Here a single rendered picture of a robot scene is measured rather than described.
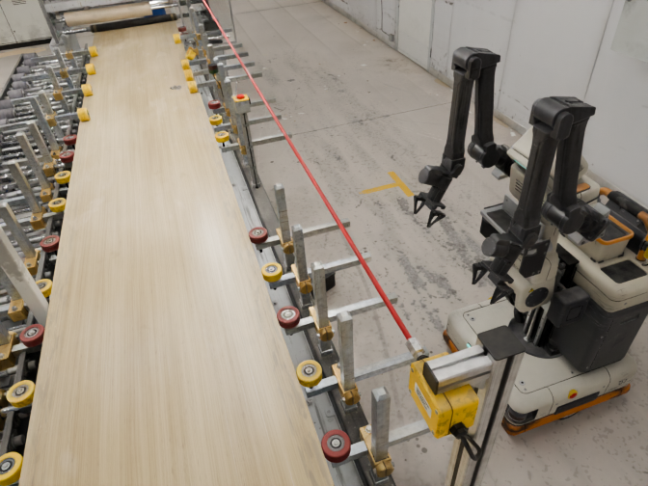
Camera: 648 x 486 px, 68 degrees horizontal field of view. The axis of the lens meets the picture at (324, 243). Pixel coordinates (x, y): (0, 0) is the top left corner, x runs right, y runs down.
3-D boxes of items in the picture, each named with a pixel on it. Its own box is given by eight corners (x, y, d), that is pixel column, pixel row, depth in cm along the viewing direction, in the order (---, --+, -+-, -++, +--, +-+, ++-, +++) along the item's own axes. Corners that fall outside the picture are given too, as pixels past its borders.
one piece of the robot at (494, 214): (506, 229, 198) (516, 185, 184) (551, 272, 177) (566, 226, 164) (472, 239, 195) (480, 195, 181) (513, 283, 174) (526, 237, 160)
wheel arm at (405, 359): (423, 352, 166) (424, 344, 163) (428, 360, 163) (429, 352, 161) (305, 391, 157) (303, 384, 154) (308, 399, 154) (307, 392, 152)
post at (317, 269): (329, 352, 183) (320, 258, 153) (332, 359, 181) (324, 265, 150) (320, 355, 182) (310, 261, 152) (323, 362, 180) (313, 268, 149)
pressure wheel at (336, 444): (356, 470, 134) (355, 449, 127) (329, 480, 132) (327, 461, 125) (344, 445, 140) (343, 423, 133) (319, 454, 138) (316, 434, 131)
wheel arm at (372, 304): (393, 298, 183) (393, 290, 180) (397, 304, 180) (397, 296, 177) (284, 331, 174) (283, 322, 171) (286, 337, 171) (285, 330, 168)
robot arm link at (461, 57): (506, 44, 149) (488, 36, 156) (467, 58, 147) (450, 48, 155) (499, 164, 178) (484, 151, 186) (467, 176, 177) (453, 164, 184)
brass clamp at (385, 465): (376, 430, 143) (376, 421, 140) (395, 472, 133) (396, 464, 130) (357, 437, 142) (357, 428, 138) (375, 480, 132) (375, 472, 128)
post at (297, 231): (310, 311, 203) (300, 222, 173) (312, 317, 201) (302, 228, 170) (302, 313, 203) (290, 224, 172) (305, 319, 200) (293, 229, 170)
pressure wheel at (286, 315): (288, 346, 169) (284, 325, 162) (276, 334, 174) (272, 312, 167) (307, 335, 173) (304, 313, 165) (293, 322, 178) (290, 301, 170)
